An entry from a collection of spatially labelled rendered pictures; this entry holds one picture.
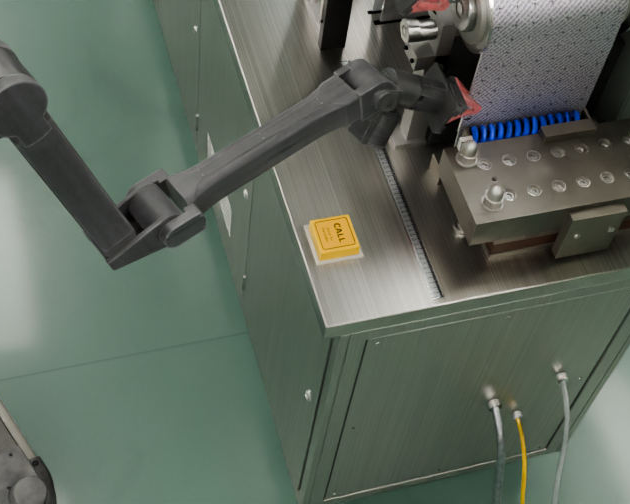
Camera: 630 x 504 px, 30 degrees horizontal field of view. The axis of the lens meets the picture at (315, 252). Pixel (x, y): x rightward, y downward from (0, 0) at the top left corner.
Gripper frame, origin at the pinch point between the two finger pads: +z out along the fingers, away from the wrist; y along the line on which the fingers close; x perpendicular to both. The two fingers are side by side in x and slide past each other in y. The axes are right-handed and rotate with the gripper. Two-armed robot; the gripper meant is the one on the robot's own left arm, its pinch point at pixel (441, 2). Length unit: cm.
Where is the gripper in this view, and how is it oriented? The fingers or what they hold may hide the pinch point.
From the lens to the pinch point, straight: 189.1
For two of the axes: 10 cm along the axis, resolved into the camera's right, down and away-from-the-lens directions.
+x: 6.8, -5.4, -4.9
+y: 2.4, 8.0, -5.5
